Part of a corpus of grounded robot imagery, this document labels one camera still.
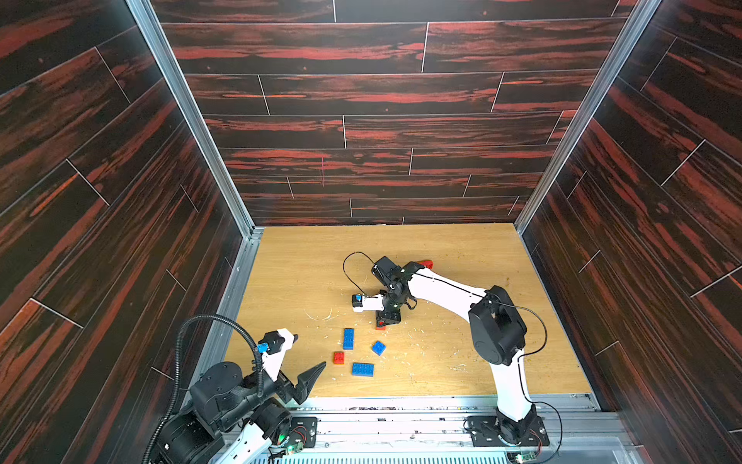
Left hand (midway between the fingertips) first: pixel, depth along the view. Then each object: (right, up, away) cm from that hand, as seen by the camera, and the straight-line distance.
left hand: (310, 351), depth 62 cm
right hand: (+18, +3, +32) cm, 37 cm away
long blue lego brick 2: (+11, -12, +21) cm, 26 cm away
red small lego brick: (+16, -2, +27) cm, 32 cm away
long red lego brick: (+35, +18, +46) cm, 60 cm away
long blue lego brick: (+6, -5, +27) cm, 28 cm away
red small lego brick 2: (+3, -10, +24) cm, 26 cm away
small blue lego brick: (+16, -7, +25) cm, 30 cm away
